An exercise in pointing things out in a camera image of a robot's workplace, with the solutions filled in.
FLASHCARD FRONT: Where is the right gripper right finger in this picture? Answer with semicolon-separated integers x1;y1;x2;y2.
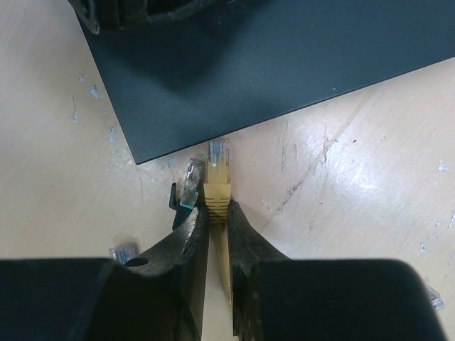
227;201;446;340

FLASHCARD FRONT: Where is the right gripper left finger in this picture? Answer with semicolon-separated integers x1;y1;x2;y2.
1;206;208;340

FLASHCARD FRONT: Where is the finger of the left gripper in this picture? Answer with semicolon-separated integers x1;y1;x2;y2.
70;0;199;34

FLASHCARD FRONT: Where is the small black network switch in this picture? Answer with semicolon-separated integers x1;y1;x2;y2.
78;1;454;164

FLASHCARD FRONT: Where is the long yellow ethernet cable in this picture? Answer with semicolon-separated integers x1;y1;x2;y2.
203;137;235;319

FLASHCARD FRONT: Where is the blue ethernet cable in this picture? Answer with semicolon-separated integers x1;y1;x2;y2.
108;241;139;266

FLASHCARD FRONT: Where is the long black ethernet cable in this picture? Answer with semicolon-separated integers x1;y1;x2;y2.
168;156;206;232

